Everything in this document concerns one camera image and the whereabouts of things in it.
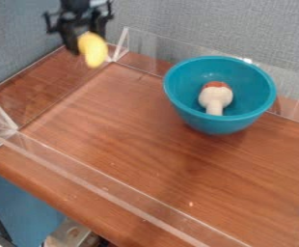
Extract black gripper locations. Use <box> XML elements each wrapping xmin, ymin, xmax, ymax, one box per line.
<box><xmin>43</xmin><ymin>0</ymin><xmax>114</xmax><ymax>55</ymax></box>

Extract yellow toy banana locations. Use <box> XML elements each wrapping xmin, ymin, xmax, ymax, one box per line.
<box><xmin>78</xmin><ymin>32</ymin><xmax>109</xmax><ymax>69</ymax></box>

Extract blue plastic bowl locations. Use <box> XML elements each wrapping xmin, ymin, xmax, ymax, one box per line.
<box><xmin>163</xmin><ymin>56</ymin><xmax>278</xmax><ymax>134</ymax></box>

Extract white toy mushroom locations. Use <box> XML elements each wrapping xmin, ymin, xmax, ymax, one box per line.
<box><xmin>199</xmin><ymin>81</ymin><xmax>234</xmax><ymax>116</ymax></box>

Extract clear acrylic barrier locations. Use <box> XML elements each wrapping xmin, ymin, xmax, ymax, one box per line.
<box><xmin>0</xmin><ymin>28</ymin><xmax>299</xmax><ymax>247</ymax></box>

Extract grey metal bracket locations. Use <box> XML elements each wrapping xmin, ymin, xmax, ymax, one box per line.
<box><xmin>43</xmin><ymin>219</ymin><xmax>98</xmax><ymax>247</ymax></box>

